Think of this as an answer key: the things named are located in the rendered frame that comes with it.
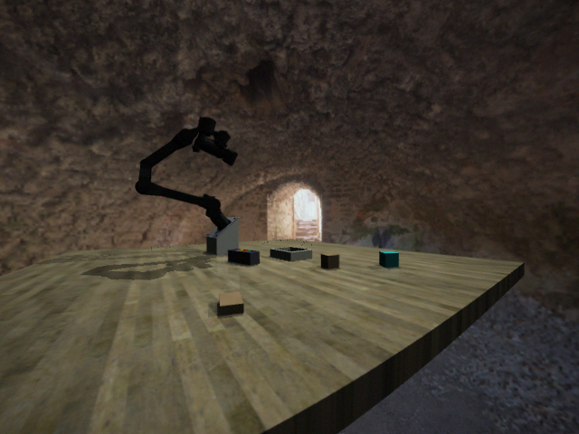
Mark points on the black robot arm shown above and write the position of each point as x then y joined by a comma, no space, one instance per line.
185,137

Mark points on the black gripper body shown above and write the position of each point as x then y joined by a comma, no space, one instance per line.
229,156

